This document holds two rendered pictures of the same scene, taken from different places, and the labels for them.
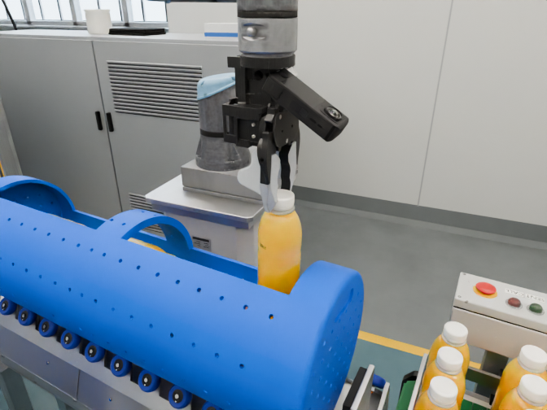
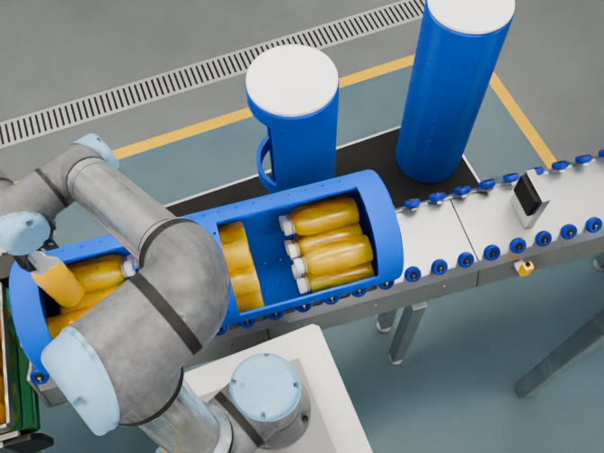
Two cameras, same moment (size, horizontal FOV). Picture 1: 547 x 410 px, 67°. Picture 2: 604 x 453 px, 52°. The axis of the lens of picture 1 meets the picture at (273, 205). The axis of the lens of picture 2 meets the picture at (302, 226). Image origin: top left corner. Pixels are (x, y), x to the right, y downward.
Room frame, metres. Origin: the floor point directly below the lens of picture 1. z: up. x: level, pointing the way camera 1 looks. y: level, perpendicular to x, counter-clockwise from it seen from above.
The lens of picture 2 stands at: (1.32, 0.02, 2.48)
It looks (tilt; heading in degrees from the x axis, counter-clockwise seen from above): 62 degrees down; 138
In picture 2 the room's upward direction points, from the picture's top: 2 degrees counter-clockwise
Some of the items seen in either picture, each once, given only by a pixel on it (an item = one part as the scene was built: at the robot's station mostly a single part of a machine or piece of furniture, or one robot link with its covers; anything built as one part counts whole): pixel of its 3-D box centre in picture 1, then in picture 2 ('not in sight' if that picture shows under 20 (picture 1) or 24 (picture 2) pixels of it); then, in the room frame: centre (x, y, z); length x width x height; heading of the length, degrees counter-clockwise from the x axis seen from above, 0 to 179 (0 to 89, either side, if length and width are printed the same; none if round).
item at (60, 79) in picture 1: (137, 144); not in sight; (2.82, 0.97, 0.72); 2.15 x 0.54 x 1.45; 67
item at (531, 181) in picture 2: not in sight; (526, 200); (1.11, 1.03, 1.00); 0.10 x 0.04 x 0.15; 151
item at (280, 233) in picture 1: (279, 253); (56, 279); (0.55, -0.01, 1.25); 0.07 x 0.07 x 0.17
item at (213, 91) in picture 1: (223, 100); (264, 394); (1.08, 0.13, 1.38); 0.13 x 0.12 x 0.14; 89
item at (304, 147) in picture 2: not in sight; (296, 162); (0.37, 0.86, 0.59); 0.28 x 0.28 x 0.88
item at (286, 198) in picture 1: (281, 199); not in sight; (0.55, -0.01, 1.35); 0.04 x 0.04 x 0.02
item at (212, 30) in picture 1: (229, 30); not in sight; (2.48, 0.25, 1.48); 0.24 x 0.12 x 0.08; 75
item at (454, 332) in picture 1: (455, 332); not in sight; (0.56, -0.32, 1.08); 0.04 x 0.04 x 0.02
